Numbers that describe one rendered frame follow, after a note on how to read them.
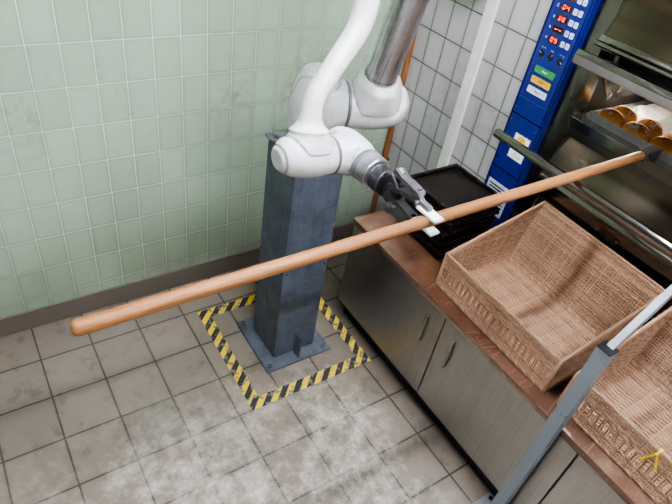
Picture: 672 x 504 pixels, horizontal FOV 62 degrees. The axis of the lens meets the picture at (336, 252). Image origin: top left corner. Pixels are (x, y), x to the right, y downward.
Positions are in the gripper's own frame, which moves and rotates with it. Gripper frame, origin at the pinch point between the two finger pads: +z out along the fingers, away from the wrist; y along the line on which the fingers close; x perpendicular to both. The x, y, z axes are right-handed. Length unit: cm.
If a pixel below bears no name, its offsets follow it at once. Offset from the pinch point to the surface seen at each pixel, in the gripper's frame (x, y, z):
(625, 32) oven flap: -94, -30, -24
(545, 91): -93, -3, -42
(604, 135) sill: -95, 2, -16
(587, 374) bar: -35, 34, 39
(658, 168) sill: -95, 2, 6
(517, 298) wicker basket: -70, 61, -5
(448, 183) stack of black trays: -70, 39, -53
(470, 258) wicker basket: -61, 53, -24
